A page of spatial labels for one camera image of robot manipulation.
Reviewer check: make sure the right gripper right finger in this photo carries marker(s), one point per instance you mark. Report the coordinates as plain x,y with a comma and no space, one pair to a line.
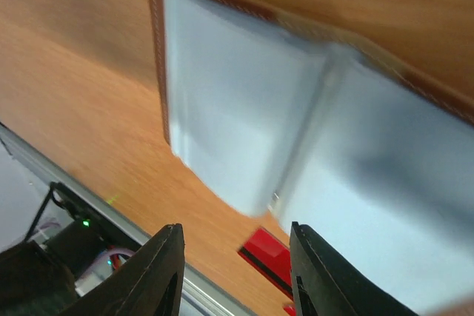
325,283

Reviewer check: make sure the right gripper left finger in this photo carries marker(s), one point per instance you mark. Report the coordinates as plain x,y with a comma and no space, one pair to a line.
149,283

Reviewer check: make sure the brown leather card holder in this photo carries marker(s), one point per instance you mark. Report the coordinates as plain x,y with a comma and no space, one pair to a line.
354,117

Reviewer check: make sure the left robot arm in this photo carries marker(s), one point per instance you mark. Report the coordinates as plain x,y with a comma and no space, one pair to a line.
38,278

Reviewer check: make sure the dark red striped card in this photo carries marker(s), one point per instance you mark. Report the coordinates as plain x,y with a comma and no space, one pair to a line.
271,258

